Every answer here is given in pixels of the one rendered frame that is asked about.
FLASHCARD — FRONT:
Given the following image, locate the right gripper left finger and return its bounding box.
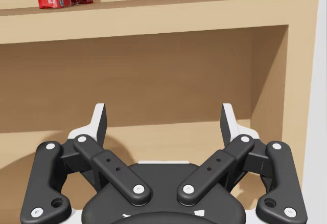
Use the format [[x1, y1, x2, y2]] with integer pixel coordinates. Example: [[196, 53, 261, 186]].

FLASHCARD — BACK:
[[19, 103, 154, 224]]

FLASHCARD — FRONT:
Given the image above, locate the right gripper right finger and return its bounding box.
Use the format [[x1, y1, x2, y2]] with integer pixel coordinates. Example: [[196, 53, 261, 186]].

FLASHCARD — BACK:
[[176, 103, 308, 224]]

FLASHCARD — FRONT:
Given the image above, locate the pale wooden shelf unit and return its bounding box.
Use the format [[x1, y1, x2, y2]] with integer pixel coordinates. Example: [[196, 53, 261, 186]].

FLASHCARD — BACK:
[[0, 0, 321, 224]]

